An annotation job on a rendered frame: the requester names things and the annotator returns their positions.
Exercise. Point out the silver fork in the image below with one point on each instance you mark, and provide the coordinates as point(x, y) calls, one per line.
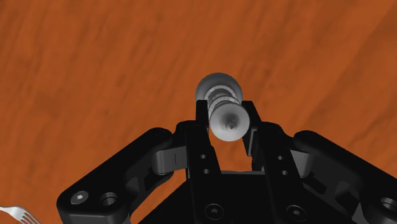
point(20, 214)

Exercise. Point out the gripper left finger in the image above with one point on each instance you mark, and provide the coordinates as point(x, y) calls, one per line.
point(130, 173)

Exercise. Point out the grey spool-shaped metal object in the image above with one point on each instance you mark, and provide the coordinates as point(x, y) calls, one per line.
point(225, 111)

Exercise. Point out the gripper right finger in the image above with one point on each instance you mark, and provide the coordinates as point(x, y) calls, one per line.
point(322, 167)

